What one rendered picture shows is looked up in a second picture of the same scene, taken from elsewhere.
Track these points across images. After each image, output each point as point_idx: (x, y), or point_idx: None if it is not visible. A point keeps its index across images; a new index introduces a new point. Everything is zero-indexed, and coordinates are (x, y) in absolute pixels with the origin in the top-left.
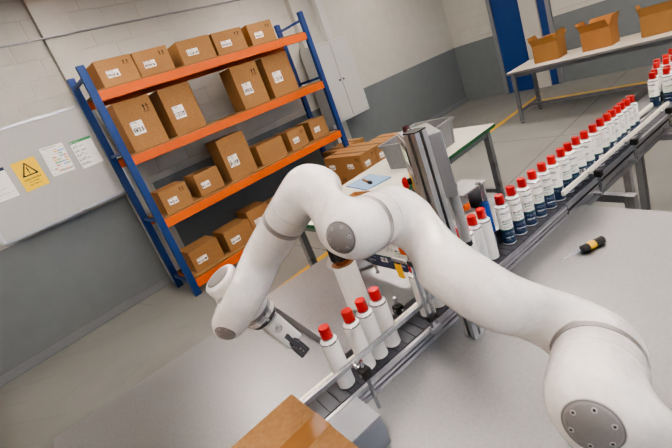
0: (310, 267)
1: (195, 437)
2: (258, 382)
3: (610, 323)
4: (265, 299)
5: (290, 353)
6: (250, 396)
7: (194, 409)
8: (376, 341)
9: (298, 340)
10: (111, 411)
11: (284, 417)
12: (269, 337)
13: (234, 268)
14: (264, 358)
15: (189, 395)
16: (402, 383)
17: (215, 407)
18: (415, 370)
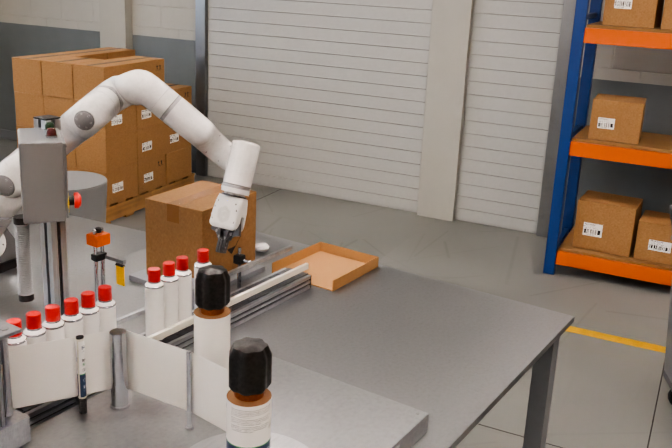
0: None
1: (366, 314)
2: (331, 344)
3: (6, 158)
4: (223, 179)
5: (308, 365)
6: (330, 335)
7: (397, 329)
8: None
9: (217, 232)
10: (529, 330)
11: (200, 205)
12: (364, 384)
13: (233, 142)
14: (346, 363)
15: (423, 338)
16: None
17: (369, 329)
18: None
